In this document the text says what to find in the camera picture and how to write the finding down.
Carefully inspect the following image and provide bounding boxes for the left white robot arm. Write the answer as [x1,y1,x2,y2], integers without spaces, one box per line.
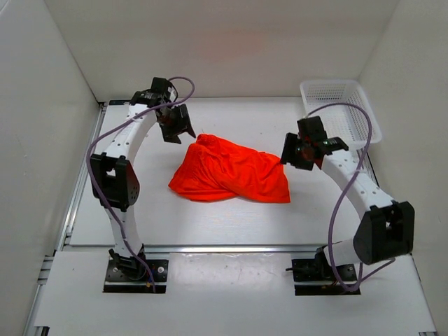
[86,77,195,280]

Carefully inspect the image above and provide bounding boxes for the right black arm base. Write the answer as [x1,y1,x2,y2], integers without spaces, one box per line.
[285,248,361,297]

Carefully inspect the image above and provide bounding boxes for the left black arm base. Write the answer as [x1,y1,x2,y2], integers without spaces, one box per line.
[103,248,169,294]

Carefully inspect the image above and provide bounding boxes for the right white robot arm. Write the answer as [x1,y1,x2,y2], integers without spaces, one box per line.
[281,117,415,280]

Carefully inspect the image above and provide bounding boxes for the white plastic basket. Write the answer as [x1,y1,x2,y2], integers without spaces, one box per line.
[300,79,382,151]

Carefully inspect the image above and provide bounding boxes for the aluminium table rail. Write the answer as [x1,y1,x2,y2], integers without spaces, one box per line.
[144,244,320,253]

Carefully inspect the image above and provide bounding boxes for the orange shorts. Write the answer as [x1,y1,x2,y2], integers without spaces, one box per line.
[169,134,291,204]

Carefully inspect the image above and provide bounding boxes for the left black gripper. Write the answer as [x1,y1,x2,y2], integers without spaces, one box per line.
[157,104,196,145]

